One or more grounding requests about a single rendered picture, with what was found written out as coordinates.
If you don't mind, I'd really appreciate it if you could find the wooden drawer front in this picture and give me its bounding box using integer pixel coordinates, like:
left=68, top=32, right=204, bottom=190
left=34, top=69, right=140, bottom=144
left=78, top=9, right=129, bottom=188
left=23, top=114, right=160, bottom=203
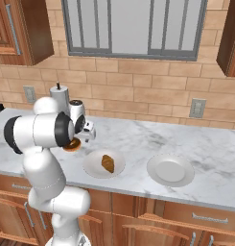
left=162, top=201, right=235, bottom=233
left=0, top=173, right=33, bottom=195

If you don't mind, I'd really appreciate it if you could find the brown croissant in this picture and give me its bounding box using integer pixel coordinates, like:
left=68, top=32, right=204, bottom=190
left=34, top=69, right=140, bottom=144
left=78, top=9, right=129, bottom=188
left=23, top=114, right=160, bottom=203
left=101, top=154, right=116, bottom=174

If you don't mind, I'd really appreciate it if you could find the white plate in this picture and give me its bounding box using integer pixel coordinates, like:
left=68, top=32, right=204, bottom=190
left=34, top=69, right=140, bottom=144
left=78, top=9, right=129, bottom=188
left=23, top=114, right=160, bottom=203
left=82, top=148, right=127, bottom=180
left=146, top=153, right=196, bottom=188

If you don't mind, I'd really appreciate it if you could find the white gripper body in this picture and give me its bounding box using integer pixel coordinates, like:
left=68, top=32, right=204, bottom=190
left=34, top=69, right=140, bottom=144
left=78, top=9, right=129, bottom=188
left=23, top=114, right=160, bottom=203
left=77, top=127, right=98, bottom=144

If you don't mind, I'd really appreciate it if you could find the grey wall socket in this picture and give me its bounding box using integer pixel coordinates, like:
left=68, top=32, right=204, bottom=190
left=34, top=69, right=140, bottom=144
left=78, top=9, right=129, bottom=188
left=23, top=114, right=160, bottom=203
left=22, top=85, right=37, bottom=105
left=189, top=98, right=207, bottom=119

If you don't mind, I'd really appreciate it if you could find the wooden base cupboard door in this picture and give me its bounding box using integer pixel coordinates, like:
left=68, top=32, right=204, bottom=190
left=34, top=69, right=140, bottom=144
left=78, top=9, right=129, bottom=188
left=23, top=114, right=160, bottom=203
left=78, top=187, right=114, bottom=246
left=122, top=212, right=191, bottom=246
left=0, top=189, right=38, bottom=243

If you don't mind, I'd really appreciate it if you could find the silver canister with black knob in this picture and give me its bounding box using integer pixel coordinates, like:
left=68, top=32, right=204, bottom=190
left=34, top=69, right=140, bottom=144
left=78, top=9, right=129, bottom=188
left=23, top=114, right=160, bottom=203
left=49, top=82, right=71, bottom=116

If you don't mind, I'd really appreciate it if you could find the grey drawer handle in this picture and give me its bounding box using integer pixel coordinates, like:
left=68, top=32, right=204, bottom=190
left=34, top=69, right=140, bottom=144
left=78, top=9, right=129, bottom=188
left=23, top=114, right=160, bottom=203
left=191, top=212, right=229, bottom=225
left=11, top=183, right=33, bottom=191

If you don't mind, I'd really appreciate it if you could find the grey framed window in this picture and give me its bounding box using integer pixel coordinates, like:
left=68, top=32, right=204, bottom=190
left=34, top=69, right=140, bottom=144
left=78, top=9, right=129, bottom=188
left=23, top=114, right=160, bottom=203
left=60, top=0, right=209, bottom=62

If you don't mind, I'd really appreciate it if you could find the brown glazed doughnut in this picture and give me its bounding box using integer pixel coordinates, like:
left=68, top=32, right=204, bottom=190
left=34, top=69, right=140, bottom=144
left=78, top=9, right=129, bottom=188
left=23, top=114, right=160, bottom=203
left=62, top=137, right=82, bottom=153

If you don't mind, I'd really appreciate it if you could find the wooden wall cupboard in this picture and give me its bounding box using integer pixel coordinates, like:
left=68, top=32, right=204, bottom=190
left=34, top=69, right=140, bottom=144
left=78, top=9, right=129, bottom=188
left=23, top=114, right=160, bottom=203
left=216, top=0, right=235, bottom=78
left=0, top=0, right=55, bottom=67

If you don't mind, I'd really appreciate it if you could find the wooden wall cupboard door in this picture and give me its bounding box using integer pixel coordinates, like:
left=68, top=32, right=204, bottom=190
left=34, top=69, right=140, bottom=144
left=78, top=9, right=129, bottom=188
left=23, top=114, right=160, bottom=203
left=0, top=0, right=25, bottom=56

